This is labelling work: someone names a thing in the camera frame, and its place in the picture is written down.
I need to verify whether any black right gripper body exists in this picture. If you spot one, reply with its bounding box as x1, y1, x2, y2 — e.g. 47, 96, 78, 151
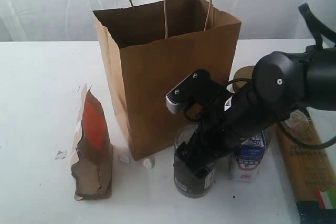
195, 82, 278, 156

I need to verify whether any dark jar clear lid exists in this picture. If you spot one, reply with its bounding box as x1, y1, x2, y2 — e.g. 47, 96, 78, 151
173, 124, 216, 198

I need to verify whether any nut jar gold lid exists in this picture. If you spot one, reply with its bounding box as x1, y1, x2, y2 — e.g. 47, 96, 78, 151
232, 66, 254, 92

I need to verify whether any brown paper shopping bag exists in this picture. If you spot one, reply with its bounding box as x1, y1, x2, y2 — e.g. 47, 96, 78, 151
93, 0, 241, 161

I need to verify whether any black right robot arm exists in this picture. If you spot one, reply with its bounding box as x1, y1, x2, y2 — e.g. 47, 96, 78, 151
175, 48, 335, 176

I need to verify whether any blue white milk carton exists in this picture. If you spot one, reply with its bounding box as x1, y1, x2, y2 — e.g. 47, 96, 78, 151
229, 132, 267, 182

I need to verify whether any spaghetti packet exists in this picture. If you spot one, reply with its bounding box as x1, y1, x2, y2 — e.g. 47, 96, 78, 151
276, 109, 335, 210

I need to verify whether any brown kraft pouch orange label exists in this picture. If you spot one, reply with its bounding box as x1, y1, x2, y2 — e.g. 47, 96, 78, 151
70, 85, 113, 201

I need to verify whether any small torn paper scrap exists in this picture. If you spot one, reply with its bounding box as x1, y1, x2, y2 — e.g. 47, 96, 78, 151
55, 150, 67, 160

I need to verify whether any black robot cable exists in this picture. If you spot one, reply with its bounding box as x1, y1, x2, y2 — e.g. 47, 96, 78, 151
272, 3, 336, 148

